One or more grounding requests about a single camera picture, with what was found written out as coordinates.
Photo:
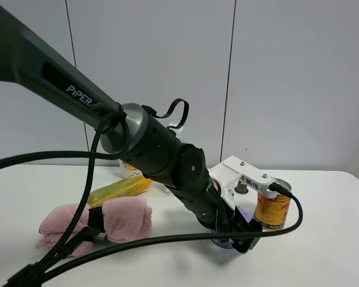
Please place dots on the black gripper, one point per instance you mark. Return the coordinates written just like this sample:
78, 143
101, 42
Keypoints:
238, 224

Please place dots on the purple lidded air freshener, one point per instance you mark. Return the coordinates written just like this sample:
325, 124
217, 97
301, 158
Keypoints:
228, 243

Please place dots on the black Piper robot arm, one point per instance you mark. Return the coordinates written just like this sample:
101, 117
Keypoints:
129, 132

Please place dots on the gold Red Bull can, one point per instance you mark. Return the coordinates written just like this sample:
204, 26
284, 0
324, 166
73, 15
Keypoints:
272, 208

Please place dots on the toy corn cob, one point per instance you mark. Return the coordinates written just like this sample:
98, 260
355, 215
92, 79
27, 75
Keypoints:
127, 187

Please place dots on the rolled pink towel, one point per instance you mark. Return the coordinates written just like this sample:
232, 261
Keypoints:
123, 219

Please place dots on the clear green-label water bottle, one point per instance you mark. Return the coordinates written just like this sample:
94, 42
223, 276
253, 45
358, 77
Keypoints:
177, 131

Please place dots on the white blue-cap shampoo bottle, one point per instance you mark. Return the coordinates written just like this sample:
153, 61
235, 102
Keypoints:
128, 170

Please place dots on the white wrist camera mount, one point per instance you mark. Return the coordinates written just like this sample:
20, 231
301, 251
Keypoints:
233, 170

